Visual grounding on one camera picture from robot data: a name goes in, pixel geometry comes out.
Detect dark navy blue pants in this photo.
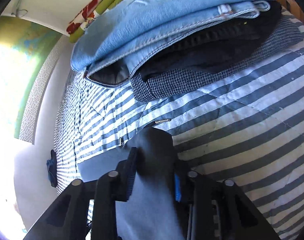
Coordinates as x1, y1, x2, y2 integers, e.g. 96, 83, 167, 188
77, 126, 193, 240

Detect patterned white window curtain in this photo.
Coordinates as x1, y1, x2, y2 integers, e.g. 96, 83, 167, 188
14, 35, 68, 144

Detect blue white striped bedspread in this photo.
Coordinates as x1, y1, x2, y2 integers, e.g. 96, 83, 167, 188
54, 10, 304, 239

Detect light blue denim jeans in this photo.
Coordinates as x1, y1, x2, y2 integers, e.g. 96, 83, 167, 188
71, 0, 274, 88

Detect blue grey checked garment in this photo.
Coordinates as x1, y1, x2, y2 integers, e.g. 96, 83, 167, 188
131, 16, 303, 102

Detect black folded garment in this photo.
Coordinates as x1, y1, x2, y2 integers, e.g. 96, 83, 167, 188
139, 1, 281, 81

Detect green red floral folded blanket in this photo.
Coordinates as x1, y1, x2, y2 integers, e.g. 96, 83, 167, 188
66, 0, 123, 43

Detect black cable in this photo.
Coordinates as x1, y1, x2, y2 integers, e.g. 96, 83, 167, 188
10, 0, 29, 18

